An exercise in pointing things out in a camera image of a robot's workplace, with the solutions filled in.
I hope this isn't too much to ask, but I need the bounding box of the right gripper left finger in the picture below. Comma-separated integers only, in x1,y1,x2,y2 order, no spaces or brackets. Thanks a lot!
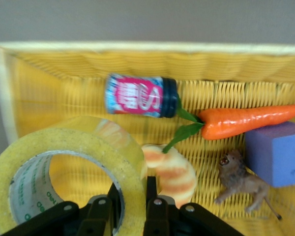
0,183,125,236

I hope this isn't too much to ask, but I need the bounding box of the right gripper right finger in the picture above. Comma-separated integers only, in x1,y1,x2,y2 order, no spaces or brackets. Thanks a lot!
144,176,244,236

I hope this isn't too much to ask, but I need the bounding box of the yellow tape roll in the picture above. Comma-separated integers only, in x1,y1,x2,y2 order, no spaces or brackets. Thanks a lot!
0,116,148,236

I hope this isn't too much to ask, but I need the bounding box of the toy croissant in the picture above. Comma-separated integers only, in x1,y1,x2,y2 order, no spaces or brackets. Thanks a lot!
140,144,197,207

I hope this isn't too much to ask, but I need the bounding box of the brown toy lion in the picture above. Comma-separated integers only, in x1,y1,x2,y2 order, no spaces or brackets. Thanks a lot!
213,148,283,221

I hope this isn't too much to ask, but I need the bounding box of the orange toy carrot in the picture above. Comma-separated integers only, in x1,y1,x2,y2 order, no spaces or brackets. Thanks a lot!
162,104,295,154

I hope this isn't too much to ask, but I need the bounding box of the small pink label bottle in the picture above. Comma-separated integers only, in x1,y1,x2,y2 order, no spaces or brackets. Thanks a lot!
104,73,179,118

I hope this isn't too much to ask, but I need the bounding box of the yellow wicker basket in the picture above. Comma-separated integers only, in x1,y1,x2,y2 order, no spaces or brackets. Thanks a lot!
0,41,295,236

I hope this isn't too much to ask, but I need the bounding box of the purple foam block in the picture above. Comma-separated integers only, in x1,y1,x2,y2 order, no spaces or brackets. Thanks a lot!
244,120,295,189

